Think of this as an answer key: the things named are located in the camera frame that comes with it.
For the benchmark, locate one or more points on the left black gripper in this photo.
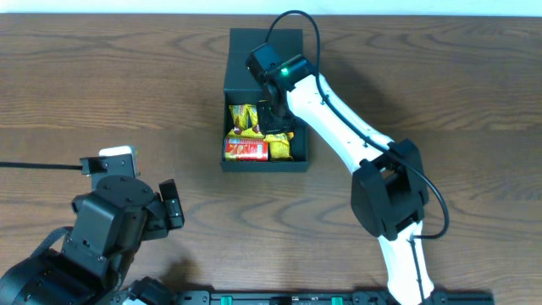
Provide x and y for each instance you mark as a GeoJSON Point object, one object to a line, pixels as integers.
{"type": "Point", "coordinates": [154, 207]}

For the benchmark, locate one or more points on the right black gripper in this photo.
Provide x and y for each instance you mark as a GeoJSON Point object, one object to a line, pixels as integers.
{"type": "Point", "coordinates": [266, 127]}

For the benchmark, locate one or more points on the yellow Apollo cake packet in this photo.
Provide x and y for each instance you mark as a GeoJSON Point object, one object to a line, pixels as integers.
{"type": "Point", "coordinates": [252, 131]}
{"type": "Point", "coordinates": [240, 117]}

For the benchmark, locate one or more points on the yellow snack packet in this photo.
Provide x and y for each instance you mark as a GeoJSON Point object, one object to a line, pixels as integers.
{"type": "Point", "coordinates": [279, 146]}

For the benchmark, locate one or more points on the black gift box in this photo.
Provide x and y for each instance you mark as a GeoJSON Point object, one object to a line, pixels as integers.
{"type": "Point", "coordinates": [240, 88]}

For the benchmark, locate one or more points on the red Pringles can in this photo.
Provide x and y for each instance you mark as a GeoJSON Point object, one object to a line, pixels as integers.
{"type": "Point", "coordinates": [245, 149]}

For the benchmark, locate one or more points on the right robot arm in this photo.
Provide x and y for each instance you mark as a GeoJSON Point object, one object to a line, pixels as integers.
{"type": "Point", "coordinates": [389, 189]}

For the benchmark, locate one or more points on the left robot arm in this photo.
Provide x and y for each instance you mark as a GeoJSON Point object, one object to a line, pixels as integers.
{"type": "Point", "coordinates": [87, 262]}

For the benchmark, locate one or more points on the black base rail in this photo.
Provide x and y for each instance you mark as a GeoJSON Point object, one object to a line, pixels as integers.
{"type": "Point", "coordinates": [347, 298]}

